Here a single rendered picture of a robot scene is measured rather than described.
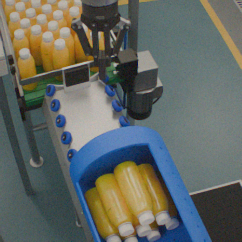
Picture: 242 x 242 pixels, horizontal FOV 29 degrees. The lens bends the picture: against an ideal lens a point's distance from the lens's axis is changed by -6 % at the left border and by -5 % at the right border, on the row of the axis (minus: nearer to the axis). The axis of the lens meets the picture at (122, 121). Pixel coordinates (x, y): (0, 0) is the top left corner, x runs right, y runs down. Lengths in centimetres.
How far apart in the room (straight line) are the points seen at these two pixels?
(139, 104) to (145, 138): 84
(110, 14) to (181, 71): 224
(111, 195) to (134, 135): 17
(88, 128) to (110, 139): 42
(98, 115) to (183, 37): 183
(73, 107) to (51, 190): 97
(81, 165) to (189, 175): 146
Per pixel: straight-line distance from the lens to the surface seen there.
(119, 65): 180
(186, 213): 118
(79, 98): 176
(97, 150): 126
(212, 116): 295
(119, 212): 126
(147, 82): 201
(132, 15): 212
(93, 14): 96
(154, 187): 130
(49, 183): 265
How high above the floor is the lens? 224
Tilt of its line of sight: 51 degrees down
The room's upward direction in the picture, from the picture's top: 1 degrees clockwise
